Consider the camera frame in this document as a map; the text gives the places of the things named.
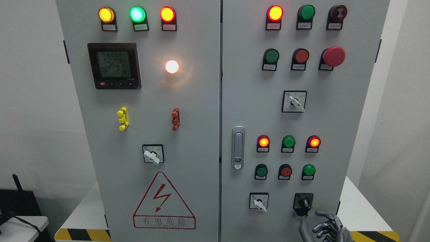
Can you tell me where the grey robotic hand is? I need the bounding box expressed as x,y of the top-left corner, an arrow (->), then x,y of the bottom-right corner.
299,210 -> 353,242

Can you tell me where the black rotary knob switch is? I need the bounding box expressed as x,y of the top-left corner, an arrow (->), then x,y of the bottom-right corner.
293,193 -> 314,216

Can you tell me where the red push button lower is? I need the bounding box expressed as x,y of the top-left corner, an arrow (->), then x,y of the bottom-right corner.
278,164 -> 292,180

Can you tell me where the red push button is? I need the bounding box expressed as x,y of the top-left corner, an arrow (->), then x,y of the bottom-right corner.
278,164 -> 292,180
291,48 -> 310,71

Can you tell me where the red indicator light middle right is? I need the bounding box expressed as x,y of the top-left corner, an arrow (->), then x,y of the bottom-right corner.
305,135 -> 321,153

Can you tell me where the green push button lower left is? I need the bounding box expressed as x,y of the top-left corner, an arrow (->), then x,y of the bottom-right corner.
254,164 -> 268,180

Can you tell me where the green indicator light middle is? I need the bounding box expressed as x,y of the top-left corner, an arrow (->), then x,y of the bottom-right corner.
281,135 -> 296,153

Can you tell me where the red lit light middle left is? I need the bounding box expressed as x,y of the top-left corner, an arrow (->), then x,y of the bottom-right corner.
256,135 -> 270,153

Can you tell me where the grey right cabinet door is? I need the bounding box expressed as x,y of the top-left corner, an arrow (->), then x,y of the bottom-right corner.
220,0 -> 390,242

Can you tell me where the grey cabinet door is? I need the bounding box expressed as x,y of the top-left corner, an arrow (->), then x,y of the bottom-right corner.
56,0 -> 221,242
220,0 -> 390,242

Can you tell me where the red electric hazard warning sticker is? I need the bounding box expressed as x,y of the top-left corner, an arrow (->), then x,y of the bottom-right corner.
133,171 -> 196,230

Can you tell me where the red emergency stop mushroom button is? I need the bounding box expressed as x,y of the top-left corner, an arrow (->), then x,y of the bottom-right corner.
318,46 -> 346,71

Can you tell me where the red push button upper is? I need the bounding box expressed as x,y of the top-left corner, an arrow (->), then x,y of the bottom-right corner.
291,48 -> 310,71

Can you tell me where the green push button upper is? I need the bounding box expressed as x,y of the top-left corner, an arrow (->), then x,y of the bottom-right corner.
262,48 -> 280,71

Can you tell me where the red terminal clip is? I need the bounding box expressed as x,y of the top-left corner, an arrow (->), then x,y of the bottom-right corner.
171,107 -> 181,131

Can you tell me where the dark red buzzer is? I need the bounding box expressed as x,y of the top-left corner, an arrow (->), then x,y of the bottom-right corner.
327,5 -> 348,30

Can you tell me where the green indicator light top right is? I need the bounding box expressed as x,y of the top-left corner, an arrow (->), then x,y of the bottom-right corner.
296,4 -> 316,30

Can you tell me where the red lit light right door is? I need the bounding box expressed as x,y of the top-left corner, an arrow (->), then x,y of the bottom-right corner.
265,5 -> 284,31

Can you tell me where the white lit indicator lamp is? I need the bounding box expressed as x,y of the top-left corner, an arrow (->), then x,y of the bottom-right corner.
165,60 -> 179,74

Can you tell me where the yellow terminal clip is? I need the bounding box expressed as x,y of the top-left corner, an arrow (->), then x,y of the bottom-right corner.
117,106 -> 129,131

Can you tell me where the grey left cabinet door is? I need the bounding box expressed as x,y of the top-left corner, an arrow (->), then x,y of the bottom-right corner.
56,0 -> 221,242

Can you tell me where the white platform with hazard stripes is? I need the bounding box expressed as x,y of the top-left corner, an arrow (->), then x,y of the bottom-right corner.
55,178 -> 400,242

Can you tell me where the red lit indicator light left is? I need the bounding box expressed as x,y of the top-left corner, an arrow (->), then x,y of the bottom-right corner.
160,6 -> 178,32

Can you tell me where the black digital power meter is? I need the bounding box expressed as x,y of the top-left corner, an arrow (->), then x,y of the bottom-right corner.
87,43 -> 141,89

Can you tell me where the green lit indicator light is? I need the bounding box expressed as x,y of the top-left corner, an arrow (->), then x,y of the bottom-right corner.
129,6 -> 149,32

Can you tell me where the yellow indicator light top left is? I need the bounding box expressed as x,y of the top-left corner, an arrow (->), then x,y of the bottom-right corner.
98,6 -> 117,32

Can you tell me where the white side table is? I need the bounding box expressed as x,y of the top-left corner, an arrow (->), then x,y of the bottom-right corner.
0,216 -> 49,242

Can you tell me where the black device with antenna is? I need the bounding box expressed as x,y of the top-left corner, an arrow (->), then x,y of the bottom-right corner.
0,174 -> 42,224

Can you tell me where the lower white selector switch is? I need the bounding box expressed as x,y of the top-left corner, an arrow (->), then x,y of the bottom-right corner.
249,192 -> 269,213

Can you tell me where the upper right white selector switch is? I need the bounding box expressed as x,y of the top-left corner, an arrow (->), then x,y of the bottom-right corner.
282,90 -> 307,113

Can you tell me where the silver door latch handle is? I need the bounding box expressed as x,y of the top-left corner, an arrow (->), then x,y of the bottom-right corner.
231,126 -> 245,170

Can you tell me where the left door white selector switch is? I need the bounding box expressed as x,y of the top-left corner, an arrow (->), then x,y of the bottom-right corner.
142,144 -> 165,164

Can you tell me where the black cable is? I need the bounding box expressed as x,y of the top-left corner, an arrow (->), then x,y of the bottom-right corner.
9,211 -> 42,235

